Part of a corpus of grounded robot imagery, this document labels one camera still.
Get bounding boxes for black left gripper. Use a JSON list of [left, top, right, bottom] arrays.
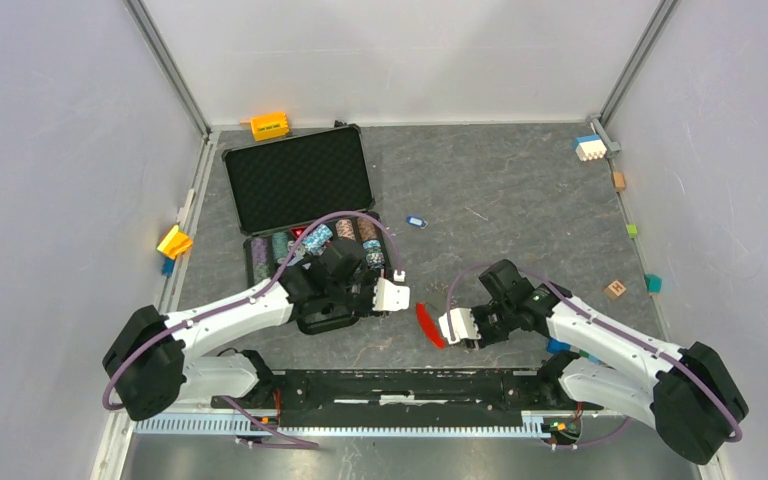
[[328, 266, 392, 318]]

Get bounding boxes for metal keyring tool red handle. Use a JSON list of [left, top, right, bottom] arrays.
[[414, 283, 447, 350]]

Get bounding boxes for blue key tag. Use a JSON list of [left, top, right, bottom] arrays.
[[406, 216, 428, 229]]

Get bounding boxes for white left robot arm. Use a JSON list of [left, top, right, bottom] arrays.
[[102, 240, 387, 421]]

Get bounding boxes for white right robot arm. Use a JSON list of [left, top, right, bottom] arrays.
[[441, 259, 749, 465]]

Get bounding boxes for blue green white brick stack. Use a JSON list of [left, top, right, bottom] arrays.
[[546, 338, 601, 365]]

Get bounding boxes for black poker chip case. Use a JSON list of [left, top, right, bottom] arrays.
[[222, 124, 399, 335]]

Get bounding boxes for wooden letter cube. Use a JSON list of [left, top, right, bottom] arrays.
[[603, 280, 627, 300]]

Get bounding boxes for teal small cube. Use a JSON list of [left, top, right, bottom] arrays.
[[644, 273, 662, 295]]

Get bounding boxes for brown wooden cube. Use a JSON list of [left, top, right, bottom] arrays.
[[612, 171, 626, 193]]

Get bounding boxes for yellow orange toy block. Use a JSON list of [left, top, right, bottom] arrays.
[[156, 224, 193, 260]]

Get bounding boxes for small blue block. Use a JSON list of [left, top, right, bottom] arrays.
[[161, 257, 175, 278]]

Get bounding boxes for blue white toy block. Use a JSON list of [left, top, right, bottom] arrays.
[[575, 134, 608, 162]]

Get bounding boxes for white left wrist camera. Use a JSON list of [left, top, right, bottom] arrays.
[[372, 270, 411, 312]]

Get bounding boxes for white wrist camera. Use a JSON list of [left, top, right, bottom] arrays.
[[437, 308, 481, 350], [372, 270, 411, 312]]

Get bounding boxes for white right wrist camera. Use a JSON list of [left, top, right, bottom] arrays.
[[437, 308, 481, 350]]

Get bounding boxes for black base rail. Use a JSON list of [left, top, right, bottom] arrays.
[[236, 368, 578, 428]]

